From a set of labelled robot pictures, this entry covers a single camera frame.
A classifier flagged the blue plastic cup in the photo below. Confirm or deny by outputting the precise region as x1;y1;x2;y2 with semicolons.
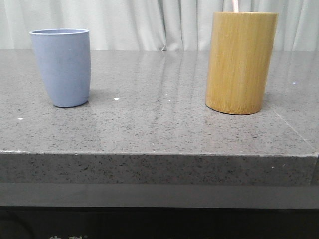
29;28;91;108

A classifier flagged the pink chopstick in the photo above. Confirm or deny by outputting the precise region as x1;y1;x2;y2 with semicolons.
232;0;240;13

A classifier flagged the bamboo cylindrical holder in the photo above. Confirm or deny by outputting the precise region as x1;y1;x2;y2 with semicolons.
205;12;278;115

